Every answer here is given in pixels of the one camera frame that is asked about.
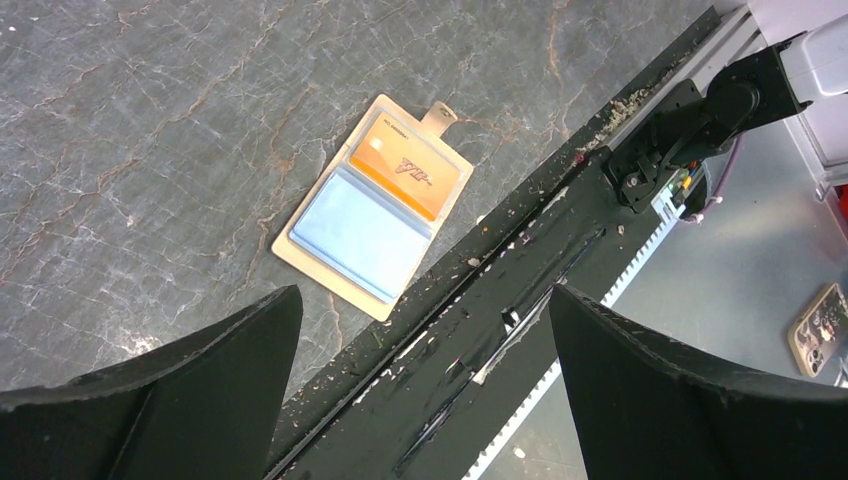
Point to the orange VIP card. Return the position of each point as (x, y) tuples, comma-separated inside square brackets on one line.
[(408, 167)]

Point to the phone in patterned case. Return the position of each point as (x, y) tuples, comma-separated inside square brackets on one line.
[(817, 334)]

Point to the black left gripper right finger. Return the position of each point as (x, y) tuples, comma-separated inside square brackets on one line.
[(647, 406)]

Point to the beige leather card holder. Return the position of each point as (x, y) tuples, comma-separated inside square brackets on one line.
[(355, 239)]

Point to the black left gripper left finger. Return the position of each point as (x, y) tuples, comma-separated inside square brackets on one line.
[(202, 407)]

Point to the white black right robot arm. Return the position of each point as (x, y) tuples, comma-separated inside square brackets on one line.
[(775, 83)]

